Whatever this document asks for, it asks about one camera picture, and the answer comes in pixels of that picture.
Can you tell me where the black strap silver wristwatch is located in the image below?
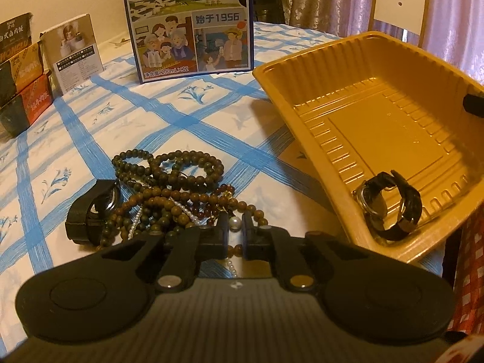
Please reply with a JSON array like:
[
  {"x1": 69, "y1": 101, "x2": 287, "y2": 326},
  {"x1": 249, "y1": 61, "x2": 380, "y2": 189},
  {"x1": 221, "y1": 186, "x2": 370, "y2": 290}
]
[{"x1": 353, "y1": 170, "x2": 423, "y2": 242}]

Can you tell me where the red bead bracelet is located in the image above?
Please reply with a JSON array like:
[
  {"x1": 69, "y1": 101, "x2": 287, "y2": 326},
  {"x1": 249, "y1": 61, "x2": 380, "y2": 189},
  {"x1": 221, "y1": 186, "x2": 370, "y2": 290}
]
[{"x1": 197, "y1": 183, "x2": 251, "y2": 222}]

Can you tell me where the orange label instant noodle bowl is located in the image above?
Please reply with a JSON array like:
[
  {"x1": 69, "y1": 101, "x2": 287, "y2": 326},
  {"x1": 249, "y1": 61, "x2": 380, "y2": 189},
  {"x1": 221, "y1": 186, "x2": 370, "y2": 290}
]
[{"x1": 0, "y1": 41, "x2": 43, "y2": 97}]

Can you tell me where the red checkered cloth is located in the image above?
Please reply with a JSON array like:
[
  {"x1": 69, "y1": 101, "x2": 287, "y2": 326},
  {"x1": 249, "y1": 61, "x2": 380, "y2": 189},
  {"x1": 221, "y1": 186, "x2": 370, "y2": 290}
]
[{"x1": 447, "y1": 206, "x2": 484, "y2": 335}]

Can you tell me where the red label instant noodle bowl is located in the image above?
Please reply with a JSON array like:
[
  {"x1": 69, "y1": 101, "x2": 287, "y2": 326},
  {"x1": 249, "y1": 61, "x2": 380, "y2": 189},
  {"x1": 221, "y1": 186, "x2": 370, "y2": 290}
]
[{"x1": 0, "y1": 73, "x2": 53, "y2": 137}]

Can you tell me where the small white product box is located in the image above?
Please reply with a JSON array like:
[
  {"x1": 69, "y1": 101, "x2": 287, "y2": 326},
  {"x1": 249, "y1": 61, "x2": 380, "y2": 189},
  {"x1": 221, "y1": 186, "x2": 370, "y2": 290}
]
[{"x1": 39, "y1": 14, "x2": 105, "y2": 95}]

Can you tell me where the lilac curtain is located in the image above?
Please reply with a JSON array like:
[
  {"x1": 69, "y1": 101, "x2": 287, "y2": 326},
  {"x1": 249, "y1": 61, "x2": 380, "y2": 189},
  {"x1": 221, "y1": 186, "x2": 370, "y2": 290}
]
[{"x1": 333, "y1": 0, "x2": 484, "y2": 88}]

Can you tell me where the white pearl necklace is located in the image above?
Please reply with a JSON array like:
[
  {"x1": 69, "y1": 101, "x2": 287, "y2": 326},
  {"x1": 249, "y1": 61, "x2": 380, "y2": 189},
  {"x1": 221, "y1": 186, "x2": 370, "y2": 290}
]
[{"x1": 126, "y1": 196, "x2": 243, "y2": 277}]

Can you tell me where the white wooden chair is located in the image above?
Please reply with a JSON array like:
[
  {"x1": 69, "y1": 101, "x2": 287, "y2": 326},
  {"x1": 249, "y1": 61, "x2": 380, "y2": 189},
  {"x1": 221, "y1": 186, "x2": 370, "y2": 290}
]
[{"x1": 368, "y1": 0, "x2": 432, "y2": 48}]

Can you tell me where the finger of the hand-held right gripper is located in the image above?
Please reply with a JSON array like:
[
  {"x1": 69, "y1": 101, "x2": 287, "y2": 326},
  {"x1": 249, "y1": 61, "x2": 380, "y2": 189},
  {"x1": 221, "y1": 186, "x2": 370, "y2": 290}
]
[{"x1": 463, "y1": 92, "x2": 484, "y2": 118}]

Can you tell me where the dark green bead necklace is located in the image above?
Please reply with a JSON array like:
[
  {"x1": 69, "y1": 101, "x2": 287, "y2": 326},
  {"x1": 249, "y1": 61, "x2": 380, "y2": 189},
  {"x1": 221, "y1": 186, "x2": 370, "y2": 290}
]
[{"x1": 112, "y1": 149, "x2": 225, "y2": 199}]

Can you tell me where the brown wooden bead necklace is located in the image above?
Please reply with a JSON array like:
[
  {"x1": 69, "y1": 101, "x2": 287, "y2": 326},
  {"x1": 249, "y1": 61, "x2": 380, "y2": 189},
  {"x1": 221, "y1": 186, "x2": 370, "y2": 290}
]
[{"x1": 99, "y1": 185, "x2": 270, "y2": 258}]

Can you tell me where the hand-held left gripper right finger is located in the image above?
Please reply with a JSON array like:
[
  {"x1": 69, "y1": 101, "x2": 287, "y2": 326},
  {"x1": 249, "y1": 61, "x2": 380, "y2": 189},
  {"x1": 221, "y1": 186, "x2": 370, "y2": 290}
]
[{"x1": 241, "y1": 212, "x2": 374, "y2": 293}]

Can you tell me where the golden plastic tray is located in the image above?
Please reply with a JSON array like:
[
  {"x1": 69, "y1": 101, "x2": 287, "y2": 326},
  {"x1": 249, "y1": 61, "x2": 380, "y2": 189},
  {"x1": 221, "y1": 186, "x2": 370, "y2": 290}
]
[{"x1": 252, "y1": 31, "x2": 484, "y2": 264}]

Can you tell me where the blue checked white tablecloth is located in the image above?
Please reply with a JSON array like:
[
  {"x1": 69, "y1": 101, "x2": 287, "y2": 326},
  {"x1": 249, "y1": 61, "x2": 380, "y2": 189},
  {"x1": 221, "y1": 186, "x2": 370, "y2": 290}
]
[{"x1": 0, "y1": 21, "x2": 456, "y2": 352}]

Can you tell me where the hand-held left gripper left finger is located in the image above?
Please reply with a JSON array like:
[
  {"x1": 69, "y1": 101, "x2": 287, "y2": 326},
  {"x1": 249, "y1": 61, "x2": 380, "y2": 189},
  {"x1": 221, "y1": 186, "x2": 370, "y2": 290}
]
[{"x1": 97, "y1": 214, "x2": 229, "y2": 293}]

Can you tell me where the blue illustrated milk carton box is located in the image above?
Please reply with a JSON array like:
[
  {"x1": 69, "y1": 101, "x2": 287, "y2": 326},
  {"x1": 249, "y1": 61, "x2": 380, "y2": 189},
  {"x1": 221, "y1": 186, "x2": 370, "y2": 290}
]
[{"x1": 119, "y1": 0, "x2": 254, "y2": 85}]

